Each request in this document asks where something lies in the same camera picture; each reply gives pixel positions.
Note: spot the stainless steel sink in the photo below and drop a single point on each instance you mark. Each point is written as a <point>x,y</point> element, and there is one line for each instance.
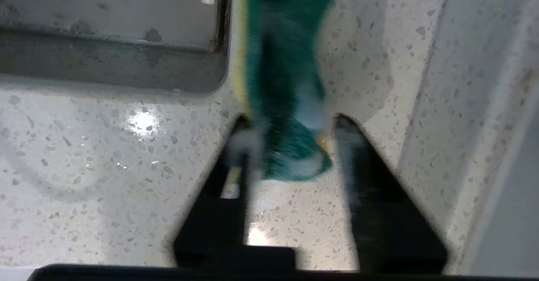
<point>105,53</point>

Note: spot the green and yellow sponge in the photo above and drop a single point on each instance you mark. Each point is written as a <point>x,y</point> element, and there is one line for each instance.
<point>286,62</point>

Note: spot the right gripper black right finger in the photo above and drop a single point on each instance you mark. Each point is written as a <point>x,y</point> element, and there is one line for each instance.
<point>387,222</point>

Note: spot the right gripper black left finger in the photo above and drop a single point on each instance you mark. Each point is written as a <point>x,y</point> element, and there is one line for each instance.
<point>214,230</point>

